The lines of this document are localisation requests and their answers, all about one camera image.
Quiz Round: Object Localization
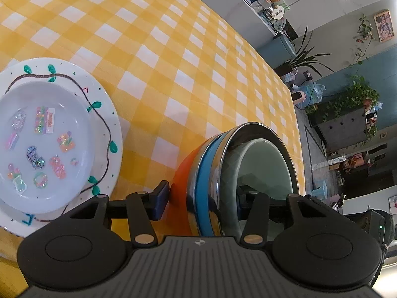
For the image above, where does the blue steel-lined bowl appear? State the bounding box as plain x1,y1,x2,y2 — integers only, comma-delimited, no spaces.
195,122,301,237

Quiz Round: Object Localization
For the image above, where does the long-leaved potted plant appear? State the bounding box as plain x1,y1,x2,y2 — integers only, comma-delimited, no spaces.
288,26,334,76

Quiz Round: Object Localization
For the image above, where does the large white vine-painted plate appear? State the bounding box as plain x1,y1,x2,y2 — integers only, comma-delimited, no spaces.
0,57,123,237

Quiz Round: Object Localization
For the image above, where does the yellow checked tablecloth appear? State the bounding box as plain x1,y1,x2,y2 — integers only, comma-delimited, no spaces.
0,0,306,295

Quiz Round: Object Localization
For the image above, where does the dark planter with ivy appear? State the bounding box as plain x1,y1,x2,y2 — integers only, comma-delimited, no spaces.
305,74,380,152

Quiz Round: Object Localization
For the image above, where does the light blue plastic stool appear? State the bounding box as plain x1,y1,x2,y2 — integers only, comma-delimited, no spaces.
312,182,329,200

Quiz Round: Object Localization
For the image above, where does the blue plastic bag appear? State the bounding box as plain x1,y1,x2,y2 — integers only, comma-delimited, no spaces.
299,82,326,109

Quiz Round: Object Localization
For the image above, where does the framed wall picture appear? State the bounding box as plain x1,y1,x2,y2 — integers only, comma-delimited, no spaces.
374,10,394,42

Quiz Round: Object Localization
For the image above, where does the teal cabinet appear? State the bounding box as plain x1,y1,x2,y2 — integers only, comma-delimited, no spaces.
257,34,297,69

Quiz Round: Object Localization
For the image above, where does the small white sticker plate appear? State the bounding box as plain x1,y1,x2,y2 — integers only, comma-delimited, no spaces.
0,81,95,214

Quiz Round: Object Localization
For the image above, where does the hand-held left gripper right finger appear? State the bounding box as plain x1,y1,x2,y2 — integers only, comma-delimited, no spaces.
237,185,339,245

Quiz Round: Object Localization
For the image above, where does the hanging vine plant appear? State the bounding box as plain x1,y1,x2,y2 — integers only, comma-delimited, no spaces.
349,14,374,67

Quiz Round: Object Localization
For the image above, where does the light green ceramic bowl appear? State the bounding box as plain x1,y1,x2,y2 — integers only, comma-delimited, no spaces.
222,139,294,238

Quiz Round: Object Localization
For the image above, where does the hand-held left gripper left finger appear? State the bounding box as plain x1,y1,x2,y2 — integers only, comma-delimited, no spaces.
66,180,170,245

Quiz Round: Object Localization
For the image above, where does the orange steel-lined bowl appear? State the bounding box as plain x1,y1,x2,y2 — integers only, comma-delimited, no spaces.
170,133,224,236

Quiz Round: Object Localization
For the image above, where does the white media console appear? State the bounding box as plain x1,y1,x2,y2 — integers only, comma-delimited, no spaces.
214,0,290,38

